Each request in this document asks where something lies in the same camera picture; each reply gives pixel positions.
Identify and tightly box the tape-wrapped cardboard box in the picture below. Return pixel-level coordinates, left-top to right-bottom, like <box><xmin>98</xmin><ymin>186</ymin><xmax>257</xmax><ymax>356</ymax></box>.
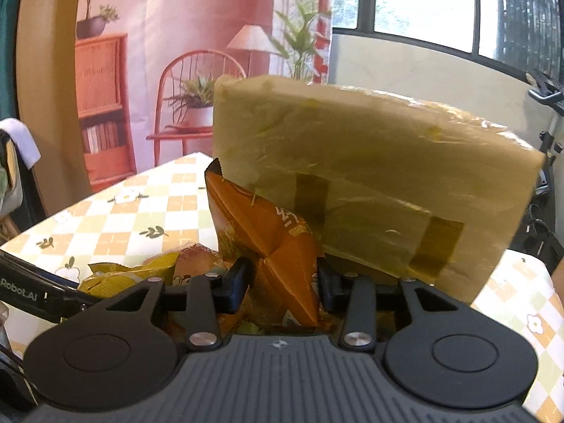
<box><xmin>211</xmin><ymin>75</ymin><xmax>547</xmax><ymax>306</ymax></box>

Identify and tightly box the yellow snack packet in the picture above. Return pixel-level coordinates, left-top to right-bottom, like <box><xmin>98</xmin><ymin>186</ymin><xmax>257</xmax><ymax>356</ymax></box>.
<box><xmin>77</xmin><ymin>251</ymin><xmax>181</xmax><ymax>306</ymax></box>

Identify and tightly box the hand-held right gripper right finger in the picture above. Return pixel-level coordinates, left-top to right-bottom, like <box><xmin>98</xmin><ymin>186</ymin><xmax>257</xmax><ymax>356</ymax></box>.
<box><xmin>318</xmin><ymin>260</ymin><xmax>468</xmax><ymax>351</ymax></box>

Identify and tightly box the printed room backdrop cloth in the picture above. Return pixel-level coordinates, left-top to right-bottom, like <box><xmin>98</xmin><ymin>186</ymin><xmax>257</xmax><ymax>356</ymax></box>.
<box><xmin>75</xmin><ymin>0</ymin><xmax>333</xmax><ymax>195</ymax></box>

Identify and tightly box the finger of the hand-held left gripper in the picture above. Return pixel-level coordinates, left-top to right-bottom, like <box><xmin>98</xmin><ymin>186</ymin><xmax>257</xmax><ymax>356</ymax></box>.
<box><xmin>62</xmin><ymin>286</ymin><xmax>104</xmax><ymax>314</ymax></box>

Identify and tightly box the black exercise bike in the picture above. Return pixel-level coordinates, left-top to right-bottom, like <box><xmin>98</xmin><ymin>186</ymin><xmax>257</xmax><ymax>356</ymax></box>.
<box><xmin>526</xmin><ymin>68</ymin><xmax>564</xmax><ymax>250</ymax></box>

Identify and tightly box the brown wooden panel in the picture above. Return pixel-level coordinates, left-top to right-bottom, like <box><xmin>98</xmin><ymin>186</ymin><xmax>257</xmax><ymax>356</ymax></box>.
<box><xmin>17</xmin><ymin>0</ymin><xmax>86</xmax><ymax>221</ymax></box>

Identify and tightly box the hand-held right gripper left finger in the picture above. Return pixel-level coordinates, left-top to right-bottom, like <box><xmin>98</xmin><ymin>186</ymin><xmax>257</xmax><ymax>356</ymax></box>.
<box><xmin>106</xmin><ymin>258</ymin><xmax>254</xmax><ymax>350</ymax></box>

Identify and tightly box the checked floral tablecloth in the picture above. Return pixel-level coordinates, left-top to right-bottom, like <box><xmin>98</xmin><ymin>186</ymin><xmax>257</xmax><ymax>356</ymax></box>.
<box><xmin>0</xmin><ymin>152</ymin><xmax>564</xmax><ymax>423</ymax></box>

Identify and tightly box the orange snack packet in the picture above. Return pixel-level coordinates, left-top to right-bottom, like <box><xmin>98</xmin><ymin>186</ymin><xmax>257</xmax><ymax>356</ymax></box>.
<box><xmin>205</xmin><ymin>159</ymin><xmax>325</xmax><ymax>327</ymax></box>

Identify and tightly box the black framed window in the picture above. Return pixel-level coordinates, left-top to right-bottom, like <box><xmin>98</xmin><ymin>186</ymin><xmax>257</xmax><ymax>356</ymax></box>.
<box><xmin>330</xmin><ymin>0</ymin><xmax>564</xmax><ymax>81</ymax></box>

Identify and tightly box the white cloth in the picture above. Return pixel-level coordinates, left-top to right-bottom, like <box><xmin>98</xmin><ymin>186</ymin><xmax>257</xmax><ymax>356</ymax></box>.
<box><xmin>0</xmin><ymin>117</ymin><xmax>42</xmax><ymax>170</ymax></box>

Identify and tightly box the peach snack packet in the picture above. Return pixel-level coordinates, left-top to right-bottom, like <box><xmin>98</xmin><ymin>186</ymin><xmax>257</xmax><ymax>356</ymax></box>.
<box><xmin>174</xmin><ymin>244</ymin><xmax>236</xmax><ymax>283</ymax></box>

